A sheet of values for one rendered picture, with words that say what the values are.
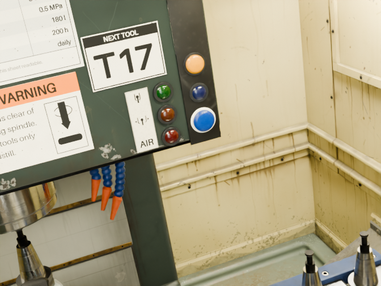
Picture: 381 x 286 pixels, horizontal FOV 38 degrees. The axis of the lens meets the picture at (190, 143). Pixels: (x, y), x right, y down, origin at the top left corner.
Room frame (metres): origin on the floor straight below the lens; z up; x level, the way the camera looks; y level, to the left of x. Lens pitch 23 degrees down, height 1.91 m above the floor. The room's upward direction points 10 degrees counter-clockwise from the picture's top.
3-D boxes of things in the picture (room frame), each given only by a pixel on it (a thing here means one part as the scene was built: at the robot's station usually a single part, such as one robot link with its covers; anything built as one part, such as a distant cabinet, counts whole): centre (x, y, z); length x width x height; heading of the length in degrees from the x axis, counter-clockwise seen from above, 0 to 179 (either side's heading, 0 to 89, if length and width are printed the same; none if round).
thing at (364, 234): (0.82, -0.28, 1.31); 0.02 x 0.02 x 0.03
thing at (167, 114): (0.69, 0.02, 1.65); 0.02 x 0.01 x 0.02; 105
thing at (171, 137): (0.69, 0.02, 1.62); 0.02 x 0.01 x 0.02; 105
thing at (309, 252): (0.79, -0.17, 1.31); 0.02 x 0.02 x 0.03
